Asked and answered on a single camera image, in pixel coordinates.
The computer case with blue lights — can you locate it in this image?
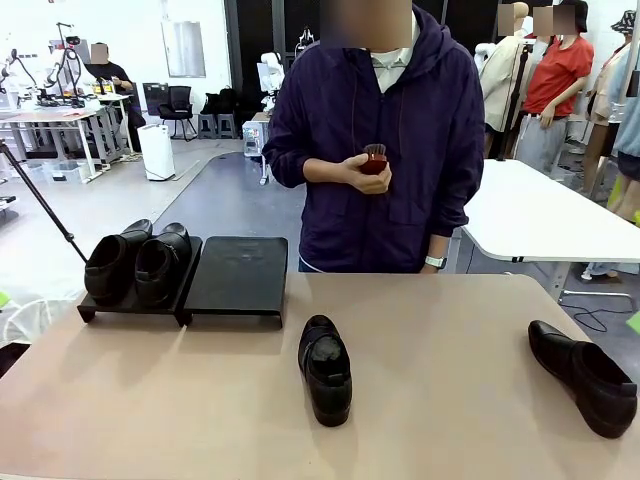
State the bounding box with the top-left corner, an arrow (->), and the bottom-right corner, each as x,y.
242,119 -> 271,159

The black leather loafer shoe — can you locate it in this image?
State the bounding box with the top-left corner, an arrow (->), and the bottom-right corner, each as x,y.
528,319 -> 639,441
133,222 -> 193,307
297,314 -> 353,428
83,218 -> 154,307

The person's right forearm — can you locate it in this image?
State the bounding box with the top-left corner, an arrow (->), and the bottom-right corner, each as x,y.
303,156 -> 351,185

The white wall panel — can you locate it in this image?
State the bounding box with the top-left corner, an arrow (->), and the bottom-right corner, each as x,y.
160,20 -> 207,79

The grey work desk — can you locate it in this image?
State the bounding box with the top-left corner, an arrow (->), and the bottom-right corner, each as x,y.
0,94 -> 132,182

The mannequin with bucket hat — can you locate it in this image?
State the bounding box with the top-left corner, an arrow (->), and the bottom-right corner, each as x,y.
582,9 -> 640,201

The person in purple jacket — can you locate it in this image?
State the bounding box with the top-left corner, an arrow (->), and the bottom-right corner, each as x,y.
261,4 -> 486,275

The black backpack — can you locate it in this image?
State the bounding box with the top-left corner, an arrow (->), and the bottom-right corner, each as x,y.
201,87 -> 242,117

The person's right hand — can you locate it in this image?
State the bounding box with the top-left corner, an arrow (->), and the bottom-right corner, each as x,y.
342,153 -> 393,196

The black tripod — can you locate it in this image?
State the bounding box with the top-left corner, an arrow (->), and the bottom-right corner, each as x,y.
0,139 -> 90,264

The white air purifier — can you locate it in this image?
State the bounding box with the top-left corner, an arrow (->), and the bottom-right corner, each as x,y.
137,124 -> 176,182

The clear plastic sheet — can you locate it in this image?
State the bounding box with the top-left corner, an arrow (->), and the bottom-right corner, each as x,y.
0,284 -> 91,347

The black floor cable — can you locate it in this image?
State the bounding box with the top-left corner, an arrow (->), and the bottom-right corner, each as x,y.
573,307 -> 635,334

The black office chair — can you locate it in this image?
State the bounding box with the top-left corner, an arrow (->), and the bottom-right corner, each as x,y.
158,85 -> 197,141

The mannequin in beige coat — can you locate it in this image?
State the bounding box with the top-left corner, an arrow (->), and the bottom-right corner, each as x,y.
472,2 -> 534,161

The clear storage bin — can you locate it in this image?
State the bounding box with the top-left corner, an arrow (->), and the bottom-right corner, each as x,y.
42,159 -> 89,185

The white table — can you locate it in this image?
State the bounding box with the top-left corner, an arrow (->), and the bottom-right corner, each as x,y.
459,158 -> 640,264

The white humanoid robot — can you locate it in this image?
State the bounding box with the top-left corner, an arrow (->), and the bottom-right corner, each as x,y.
256,49 -> 286,111

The white robot with black hoses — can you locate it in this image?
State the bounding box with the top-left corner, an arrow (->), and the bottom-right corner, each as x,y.
44,22 -> 89,109

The red-brown shoe brush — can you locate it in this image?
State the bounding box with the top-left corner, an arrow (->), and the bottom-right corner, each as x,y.
360,142 -> 389,176

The black shoe stand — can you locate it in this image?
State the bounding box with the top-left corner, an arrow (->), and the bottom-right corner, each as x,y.
182,235 -> 290,329
76,234 -> 204,327

